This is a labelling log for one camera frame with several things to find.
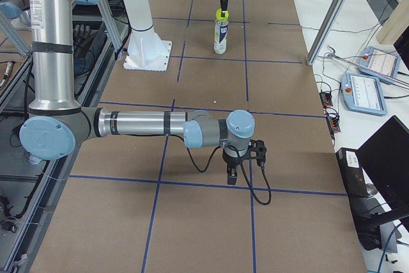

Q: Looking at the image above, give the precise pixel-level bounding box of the yellow tennis ball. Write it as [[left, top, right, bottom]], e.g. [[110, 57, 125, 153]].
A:
[[215, 8, 229, 22]]

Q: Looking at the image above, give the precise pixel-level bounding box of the clear tennis ball can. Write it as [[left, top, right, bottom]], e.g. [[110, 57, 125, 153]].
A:
[[213, 20, 229, 54]]

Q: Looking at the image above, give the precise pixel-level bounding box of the orange black connector block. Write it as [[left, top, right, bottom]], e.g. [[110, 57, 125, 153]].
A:
[[319, 91, 333, 108]]

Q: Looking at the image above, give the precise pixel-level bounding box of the black computer box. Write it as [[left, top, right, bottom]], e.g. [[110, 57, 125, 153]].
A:
[[336, 148, 378, 198]]

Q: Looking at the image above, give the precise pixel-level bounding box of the near teach pendant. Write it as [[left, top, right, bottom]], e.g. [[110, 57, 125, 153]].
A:
[[341, 72, 387, 116]]

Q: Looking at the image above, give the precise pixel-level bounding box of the teach pendant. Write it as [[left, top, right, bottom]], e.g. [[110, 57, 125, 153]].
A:
[[359, 46, 401, 84], [341, 72, 387, 116]]

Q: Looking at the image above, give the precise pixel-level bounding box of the black monitor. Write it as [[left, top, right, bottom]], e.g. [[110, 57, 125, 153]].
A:
[[357, 115, 408, 204]]

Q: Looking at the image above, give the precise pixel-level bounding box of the far teach pendant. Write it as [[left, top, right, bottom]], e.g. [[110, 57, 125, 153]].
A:
[[359, 46, 401, 84]]

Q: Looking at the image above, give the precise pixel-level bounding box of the wooden board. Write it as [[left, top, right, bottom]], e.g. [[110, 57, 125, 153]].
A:
[[376, 0, 409, 45]]

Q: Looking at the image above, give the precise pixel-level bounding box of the near black camera cable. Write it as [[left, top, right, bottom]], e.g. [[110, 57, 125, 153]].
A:
[[184, 135, 273, 206]]

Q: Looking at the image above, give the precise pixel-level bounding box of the white pedestal column base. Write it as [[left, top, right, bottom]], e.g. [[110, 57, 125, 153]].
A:
[[123, 0, 172, 72]]

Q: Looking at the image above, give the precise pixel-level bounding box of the aluminium frame post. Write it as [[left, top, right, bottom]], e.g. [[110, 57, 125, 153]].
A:
[[306, 0, 346, 66]]

